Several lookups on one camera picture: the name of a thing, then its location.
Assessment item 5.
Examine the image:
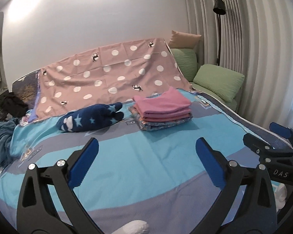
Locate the tan cushion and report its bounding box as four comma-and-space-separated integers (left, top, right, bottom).
168, 30, 202, 49

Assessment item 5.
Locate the left white gloved hand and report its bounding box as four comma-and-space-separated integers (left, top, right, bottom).
112, 220, 149, 234

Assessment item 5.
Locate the grey patterned folded garment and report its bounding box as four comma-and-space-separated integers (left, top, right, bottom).
128, 106, 193, 131

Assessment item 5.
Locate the green cushion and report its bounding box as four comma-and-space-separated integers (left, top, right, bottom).
171, 48, 198, 82
193, 64, 245, 102

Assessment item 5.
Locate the coral folded garment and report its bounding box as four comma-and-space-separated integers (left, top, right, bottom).
136, 113, 192, 123

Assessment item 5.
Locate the right white gloved hand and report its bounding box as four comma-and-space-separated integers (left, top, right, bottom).
274, 183, 293, 211

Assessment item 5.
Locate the blue purple patterned bedspread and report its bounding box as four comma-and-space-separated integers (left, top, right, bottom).
0, 91, 290, 233

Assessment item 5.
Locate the black clothing pile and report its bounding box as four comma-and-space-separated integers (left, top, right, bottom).
0, 92, 29, 121

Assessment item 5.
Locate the black floor lamp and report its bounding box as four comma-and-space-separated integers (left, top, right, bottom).
213, 0, 227, 66

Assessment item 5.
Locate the blue crumpled blanket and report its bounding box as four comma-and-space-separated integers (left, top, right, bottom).
0, 118, 19, 168

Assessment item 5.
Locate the purple printed pillow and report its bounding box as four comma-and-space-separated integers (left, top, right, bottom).
11, 69, 39, 109

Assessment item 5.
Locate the navy star patterned garment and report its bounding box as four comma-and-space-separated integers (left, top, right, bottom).
56, 102, 124, 133

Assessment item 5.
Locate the pink cloth garment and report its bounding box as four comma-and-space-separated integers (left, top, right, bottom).
133, 87, 191, 118

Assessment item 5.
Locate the pink polka dot sheet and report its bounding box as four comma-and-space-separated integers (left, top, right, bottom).
36, 38, 192, 121

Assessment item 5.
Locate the beige curtain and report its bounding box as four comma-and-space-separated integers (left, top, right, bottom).
185, 0, 293, 128

